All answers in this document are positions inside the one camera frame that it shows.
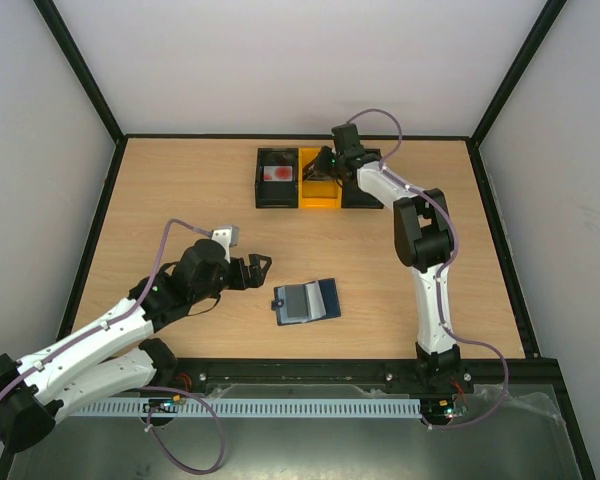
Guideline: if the black bin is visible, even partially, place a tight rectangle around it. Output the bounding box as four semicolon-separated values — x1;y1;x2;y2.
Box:
340;148;384;209
254;148;299;209

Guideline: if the right black bin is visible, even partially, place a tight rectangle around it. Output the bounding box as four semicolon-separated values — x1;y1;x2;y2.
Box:
340;148;384;209

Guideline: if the yellow middle bin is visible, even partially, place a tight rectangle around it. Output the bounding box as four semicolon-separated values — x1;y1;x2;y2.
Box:
298;147;342;209

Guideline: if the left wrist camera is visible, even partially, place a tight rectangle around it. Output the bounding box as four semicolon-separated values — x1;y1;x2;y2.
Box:
211;225;240;251

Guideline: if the red white card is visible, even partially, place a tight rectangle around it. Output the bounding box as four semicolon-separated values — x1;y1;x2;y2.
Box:
262;165;294;182

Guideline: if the left black bin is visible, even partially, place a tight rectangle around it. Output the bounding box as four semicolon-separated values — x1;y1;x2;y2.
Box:
254;148;299;209

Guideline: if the navy blue card holder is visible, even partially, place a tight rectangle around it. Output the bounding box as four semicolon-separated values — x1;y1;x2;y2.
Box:
271;278;341;326

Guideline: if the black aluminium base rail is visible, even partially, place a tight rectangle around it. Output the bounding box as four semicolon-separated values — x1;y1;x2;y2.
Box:
144;357;476;396

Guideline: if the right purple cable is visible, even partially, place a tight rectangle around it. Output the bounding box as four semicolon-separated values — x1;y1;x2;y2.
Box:
346;109;511;431

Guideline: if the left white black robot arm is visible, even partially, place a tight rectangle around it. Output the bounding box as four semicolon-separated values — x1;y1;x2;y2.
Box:
0;232;272;453

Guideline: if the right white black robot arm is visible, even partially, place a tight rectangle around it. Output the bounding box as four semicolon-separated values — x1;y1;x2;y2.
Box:
300;122;461;392

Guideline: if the grey slotted cable duct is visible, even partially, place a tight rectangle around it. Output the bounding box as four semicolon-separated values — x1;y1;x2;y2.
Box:
73;397;421;419

